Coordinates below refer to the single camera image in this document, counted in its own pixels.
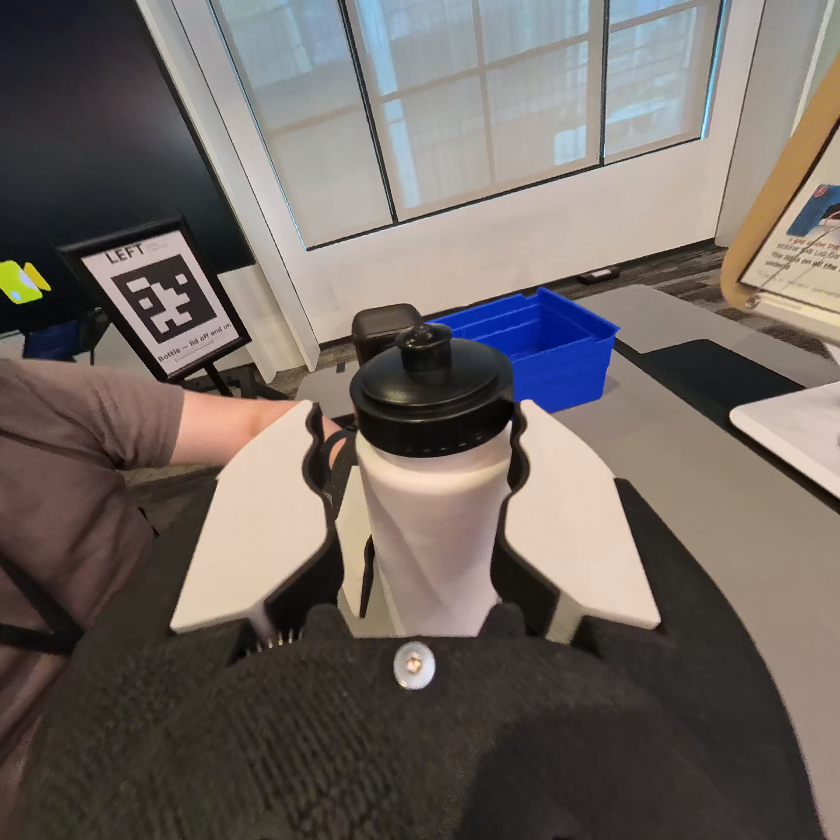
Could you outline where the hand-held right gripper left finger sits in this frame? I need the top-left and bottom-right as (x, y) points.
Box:
(169, 400), (345, 647)

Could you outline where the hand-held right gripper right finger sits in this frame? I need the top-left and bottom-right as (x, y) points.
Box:
(491, 399), (662, 644)

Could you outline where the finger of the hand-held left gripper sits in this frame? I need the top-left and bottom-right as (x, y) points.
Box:
(335, 465), (376, 619)

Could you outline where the black bottle lid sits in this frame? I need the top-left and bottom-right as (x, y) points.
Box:
(350, 323), (517, 459)

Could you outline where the white plastic bottle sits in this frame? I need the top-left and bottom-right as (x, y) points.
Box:
(354, 433), (517, 637)

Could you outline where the blue plastic bin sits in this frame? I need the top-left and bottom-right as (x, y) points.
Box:
(433, 287), (621, 416)

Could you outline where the black rectangular table pad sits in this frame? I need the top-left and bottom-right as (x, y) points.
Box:
(617, 339), (809, 431)

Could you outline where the black framed sign stand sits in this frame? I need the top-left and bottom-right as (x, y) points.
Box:
(56, 217), (291, 401)

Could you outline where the small blue display device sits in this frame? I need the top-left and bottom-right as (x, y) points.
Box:
(23, 308), (109, 365)

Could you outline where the printed instruction sheet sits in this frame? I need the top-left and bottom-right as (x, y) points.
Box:
(738, 151), (840, 311)

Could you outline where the instruction board on white stand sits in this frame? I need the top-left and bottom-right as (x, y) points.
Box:
(721, 66), (840, 501)

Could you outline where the thin black cord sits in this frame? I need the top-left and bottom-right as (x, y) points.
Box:
(0, 558), (84, 656)

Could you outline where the large dark wall screen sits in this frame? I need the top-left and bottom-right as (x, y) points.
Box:
(0, 0), (257, 337)

